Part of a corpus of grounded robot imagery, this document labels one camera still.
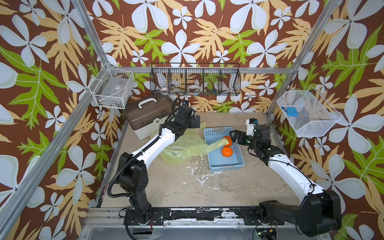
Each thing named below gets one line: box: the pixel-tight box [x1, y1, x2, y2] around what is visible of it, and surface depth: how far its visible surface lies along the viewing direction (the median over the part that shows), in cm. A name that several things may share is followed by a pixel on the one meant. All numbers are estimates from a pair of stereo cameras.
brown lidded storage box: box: [124, 94, 175, 140], surface depth 98 cm
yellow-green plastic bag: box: [160, 122, 229, 164], surface depth 88 cm
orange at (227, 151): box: [221, 146, 233, 158], surface depth 96 cm
